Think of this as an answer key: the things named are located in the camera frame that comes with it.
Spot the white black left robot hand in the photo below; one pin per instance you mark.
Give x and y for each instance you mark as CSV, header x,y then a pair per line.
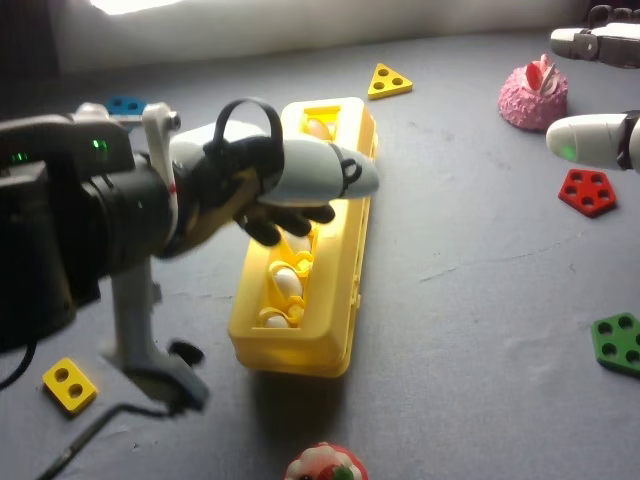
x,y
310,170

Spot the yellow egg carton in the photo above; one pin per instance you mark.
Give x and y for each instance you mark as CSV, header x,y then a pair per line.
x,y
340,280

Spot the blue holed block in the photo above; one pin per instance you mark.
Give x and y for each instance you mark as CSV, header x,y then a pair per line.
x,y
125,106

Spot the pink toy cake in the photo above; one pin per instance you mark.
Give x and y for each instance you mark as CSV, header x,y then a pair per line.
x,y
525,107

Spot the green pentagon holed block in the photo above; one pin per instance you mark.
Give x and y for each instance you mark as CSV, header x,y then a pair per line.
x,y
615,342

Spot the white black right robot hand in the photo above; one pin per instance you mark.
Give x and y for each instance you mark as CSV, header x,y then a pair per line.
x,y
585,137

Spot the yellow triangle three-hole block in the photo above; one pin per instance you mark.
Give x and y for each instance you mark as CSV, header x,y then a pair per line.
x,y
380,89

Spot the grey table cloth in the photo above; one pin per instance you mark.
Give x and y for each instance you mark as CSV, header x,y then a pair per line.
x,y
475,350

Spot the yellow rectangular two-hole block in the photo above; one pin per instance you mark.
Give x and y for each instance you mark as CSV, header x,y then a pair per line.
x,y
80,400

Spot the red pentagon holed block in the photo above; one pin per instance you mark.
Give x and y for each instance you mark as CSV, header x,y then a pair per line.
x,y
575,192

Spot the white red strawberry toy cake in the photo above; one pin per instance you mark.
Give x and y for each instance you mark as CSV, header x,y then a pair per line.
x,y
320,462

